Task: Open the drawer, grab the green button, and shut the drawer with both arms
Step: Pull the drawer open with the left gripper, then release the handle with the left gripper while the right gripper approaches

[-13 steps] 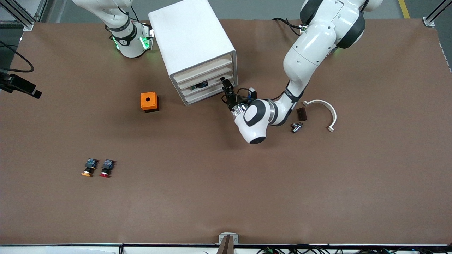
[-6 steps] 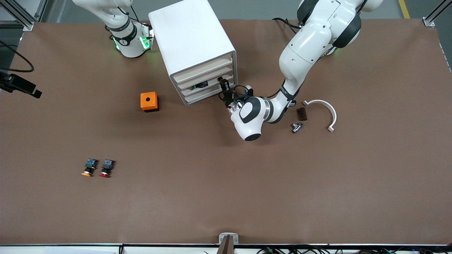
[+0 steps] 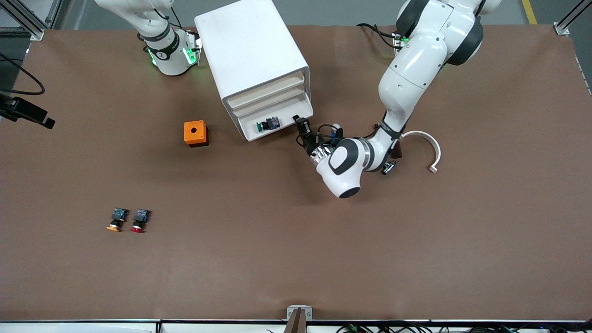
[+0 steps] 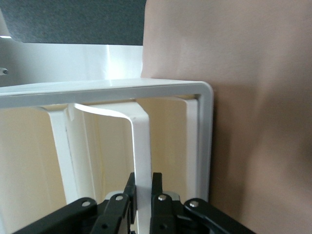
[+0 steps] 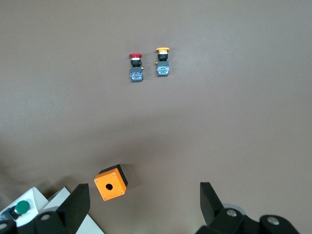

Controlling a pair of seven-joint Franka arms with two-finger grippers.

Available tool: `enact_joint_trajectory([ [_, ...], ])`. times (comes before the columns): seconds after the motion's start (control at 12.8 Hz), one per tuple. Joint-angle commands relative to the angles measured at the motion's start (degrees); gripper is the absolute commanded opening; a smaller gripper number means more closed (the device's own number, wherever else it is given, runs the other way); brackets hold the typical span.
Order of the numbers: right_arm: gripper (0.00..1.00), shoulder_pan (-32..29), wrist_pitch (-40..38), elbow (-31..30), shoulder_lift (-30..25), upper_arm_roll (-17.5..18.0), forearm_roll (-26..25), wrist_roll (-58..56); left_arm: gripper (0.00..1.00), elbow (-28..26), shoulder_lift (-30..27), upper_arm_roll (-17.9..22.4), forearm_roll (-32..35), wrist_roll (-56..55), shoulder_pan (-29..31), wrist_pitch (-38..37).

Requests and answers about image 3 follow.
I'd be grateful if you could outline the yellow push button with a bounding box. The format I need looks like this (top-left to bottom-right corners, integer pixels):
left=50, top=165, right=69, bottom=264
left=106, top=208, right=129, bottom=232

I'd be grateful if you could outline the red push button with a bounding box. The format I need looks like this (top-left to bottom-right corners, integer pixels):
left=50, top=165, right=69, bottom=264
left=130, top=209, right=151, bottom=234

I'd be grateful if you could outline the white table edge rail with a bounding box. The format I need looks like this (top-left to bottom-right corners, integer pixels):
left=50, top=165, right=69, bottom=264
left=0, top=318, right=592, bottom=333

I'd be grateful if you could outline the brown wooden bar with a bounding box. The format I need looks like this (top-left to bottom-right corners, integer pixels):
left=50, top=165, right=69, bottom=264
left=284, top=308, right=308, bottom=333

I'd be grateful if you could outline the black base power cable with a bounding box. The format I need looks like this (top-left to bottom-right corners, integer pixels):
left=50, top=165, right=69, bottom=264
left=356, top=22, right=399, bottom=49

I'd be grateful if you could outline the green push button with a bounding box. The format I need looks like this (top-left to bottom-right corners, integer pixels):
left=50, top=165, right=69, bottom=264
left=256, top=117, right=281, bottom=133

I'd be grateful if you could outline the grey metal bracket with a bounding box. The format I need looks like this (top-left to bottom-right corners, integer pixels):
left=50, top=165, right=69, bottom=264
left=286, top=305, right=313, bottom=321

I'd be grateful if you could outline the white half-ring pipe clamp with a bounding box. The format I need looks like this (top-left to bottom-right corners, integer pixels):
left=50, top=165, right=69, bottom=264
left=401, top=131, right=442, bottom=174

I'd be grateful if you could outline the orange button enclosure box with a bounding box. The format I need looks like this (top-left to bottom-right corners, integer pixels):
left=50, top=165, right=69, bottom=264
left=184, top=120, right=209, bottom=148

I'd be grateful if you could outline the black cable bundle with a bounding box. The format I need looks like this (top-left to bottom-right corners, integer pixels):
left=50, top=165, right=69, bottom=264
left=335, top=321, right=592, bottom=333

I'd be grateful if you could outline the aluminium frame profile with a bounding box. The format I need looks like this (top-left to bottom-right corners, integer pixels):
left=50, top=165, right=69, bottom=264
left=554, top=0, right=592, bottom=36
left=0, top=0, right=63, bottom=41

